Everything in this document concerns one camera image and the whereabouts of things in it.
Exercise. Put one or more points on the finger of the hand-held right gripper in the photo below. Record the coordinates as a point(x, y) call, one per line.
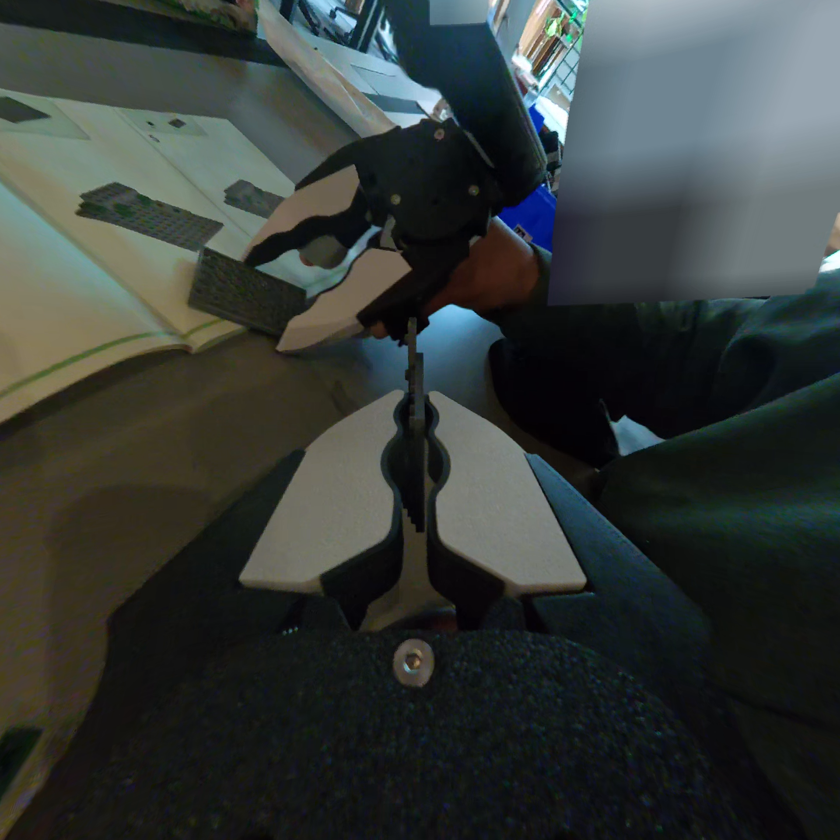
point(348, 302)
point(308, 197)

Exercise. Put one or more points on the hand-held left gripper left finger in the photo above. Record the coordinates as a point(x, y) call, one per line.
point(328, 512)

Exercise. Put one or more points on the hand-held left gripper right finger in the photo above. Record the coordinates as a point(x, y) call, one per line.
point(505, 518)

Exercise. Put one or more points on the dark grey studded brick plate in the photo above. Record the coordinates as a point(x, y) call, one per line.
point(243, 292)

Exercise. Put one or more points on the grey brick plate assembly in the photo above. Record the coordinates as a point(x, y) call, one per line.
point(415, 394)

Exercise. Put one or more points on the person's right forearm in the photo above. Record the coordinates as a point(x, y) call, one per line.
point(689, 341)

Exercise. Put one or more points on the grey desk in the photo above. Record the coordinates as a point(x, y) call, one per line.
point(197, 459)

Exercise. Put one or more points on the person's right hand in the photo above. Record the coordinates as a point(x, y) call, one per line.
point(499, 275)

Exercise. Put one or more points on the open instruction booklet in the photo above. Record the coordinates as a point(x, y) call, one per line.
point(98, 295)

